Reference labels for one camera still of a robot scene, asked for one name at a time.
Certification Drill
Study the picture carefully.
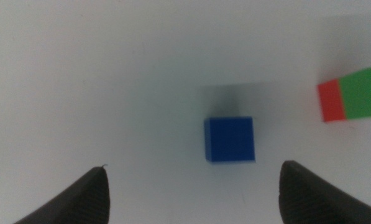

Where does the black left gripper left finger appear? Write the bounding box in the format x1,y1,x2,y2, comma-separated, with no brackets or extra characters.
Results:
14,164,111,224

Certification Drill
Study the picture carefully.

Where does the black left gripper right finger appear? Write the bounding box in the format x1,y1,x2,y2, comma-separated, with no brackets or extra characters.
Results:
278,160,371,224

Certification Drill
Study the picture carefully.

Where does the blue cube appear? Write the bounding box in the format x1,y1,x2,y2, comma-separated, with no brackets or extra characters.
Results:
203,116,257,164

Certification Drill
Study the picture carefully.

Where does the red cube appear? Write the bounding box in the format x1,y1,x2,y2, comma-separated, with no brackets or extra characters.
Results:
316,78,348,123

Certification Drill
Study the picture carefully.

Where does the green cube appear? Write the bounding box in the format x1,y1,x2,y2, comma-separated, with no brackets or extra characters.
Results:
337,65,371,121

